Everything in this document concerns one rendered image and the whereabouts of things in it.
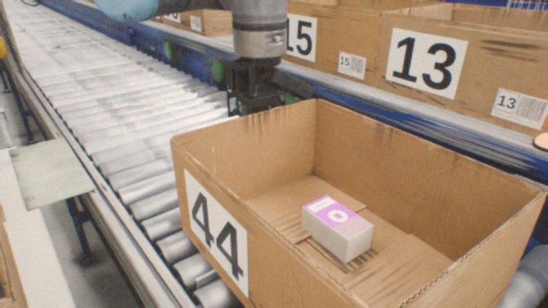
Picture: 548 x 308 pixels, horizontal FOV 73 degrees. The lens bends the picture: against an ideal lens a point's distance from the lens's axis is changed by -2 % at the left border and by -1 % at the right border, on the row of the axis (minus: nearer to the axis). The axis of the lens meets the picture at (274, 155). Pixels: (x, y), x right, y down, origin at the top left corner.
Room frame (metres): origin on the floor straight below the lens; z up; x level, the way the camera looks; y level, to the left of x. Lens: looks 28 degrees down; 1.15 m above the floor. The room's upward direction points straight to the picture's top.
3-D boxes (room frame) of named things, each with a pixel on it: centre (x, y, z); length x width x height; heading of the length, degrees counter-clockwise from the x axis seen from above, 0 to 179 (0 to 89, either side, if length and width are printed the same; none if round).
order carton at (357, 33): (1.07, -0.22, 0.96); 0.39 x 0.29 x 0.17; 38
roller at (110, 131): (1.01, 0.31, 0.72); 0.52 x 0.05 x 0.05; 128
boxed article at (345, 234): (0.46, -0.09, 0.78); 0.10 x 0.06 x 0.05; 37
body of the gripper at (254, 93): (0.64, 0.03, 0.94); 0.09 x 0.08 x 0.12; 128
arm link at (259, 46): (0.64, 0.02, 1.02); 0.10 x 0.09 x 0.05; 38
